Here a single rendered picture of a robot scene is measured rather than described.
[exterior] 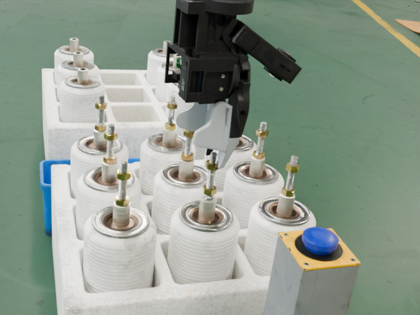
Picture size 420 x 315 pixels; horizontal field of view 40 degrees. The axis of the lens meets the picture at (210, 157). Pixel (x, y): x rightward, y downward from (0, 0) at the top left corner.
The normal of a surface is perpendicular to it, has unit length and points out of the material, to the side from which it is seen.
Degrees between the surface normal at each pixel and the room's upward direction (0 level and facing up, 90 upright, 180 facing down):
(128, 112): 90
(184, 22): 90
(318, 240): 3
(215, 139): 85
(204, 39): 90
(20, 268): 0
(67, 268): 0
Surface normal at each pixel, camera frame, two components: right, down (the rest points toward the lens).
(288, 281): -0.95, 0.03
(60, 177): 0.11, -0.89
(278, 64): 0.42, 0.48
